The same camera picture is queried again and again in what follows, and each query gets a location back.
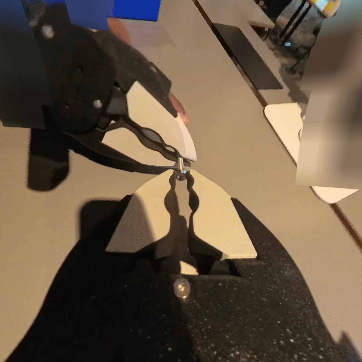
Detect black desk mat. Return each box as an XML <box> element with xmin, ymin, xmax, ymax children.
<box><xmin>213</xmin><ymin>23</ymin><xmax>283</xmax><ymax>89</ymax></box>

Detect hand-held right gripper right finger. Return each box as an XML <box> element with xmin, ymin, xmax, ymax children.
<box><xmin>185</xmin><ymin>170</ymin><xmax>258</xmax><ymax>261</ymax></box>

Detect white sign stand base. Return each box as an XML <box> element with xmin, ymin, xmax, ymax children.
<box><xmin>264</xmin><ymin>102</ymin><xmax>360</xmax><ymax>205</ymax></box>

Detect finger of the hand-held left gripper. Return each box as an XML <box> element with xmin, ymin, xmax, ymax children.
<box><xmin>113</xmin><ymin>81</ymin><xmax>197</xmax><ymax>162</ymax></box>
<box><xmin>101</xmin><ymin>127</ymin><xmax>181</xmax><ymax>169</ymax></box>

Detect person's left hand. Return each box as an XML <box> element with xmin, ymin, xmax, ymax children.
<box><xmin>169</xmin><ymin>93</ymin><xmax>191</xmax><ymax>126</ymax></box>

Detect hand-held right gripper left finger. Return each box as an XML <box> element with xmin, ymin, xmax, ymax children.
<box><xmin>105</xmin><ymin>170</ymin><xmax>181</xmax><ymax>260</ymax></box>

